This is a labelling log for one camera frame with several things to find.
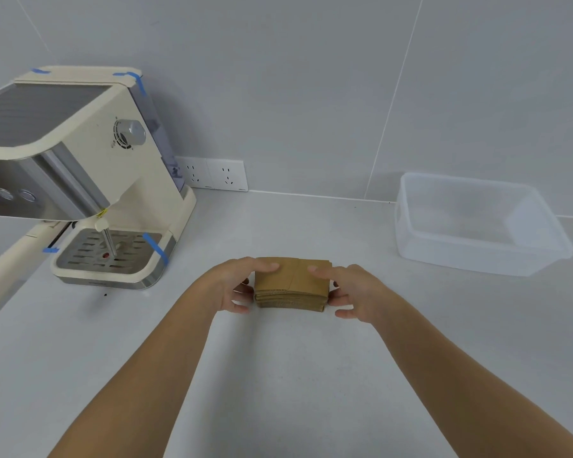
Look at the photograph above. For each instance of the stack of brown cup sleeves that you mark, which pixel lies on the stack of brown cup sleeves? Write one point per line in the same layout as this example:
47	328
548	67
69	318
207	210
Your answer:
291	281

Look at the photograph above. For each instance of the person's right hand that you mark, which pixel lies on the person's right hand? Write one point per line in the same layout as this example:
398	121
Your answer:
358	293

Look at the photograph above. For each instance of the person's left forearm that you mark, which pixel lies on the person's left forearm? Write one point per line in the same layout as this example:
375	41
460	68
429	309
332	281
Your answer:
138	376

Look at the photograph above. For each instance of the clear plastic container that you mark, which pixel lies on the clear plastic container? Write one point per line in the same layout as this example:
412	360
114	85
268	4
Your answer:
458	257

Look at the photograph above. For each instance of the cream espresso machine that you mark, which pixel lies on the cream espresso machine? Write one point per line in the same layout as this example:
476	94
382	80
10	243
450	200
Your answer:
138	185

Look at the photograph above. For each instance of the blue tape strip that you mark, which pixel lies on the blue tape strip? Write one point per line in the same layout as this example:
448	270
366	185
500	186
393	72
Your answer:
154	248
40	71
136	81
50	249

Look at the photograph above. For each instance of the person's right forearm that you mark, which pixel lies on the person's right forearm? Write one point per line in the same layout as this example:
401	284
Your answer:
458	376

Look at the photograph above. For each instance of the person's left hand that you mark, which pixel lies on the person's left hand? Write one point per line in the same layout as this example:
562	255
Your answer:
229	286

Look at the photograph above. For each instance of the white wall socket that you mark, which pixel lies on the white wall socket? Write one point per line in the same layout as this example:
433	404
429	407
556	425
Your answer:
227	175
193	172

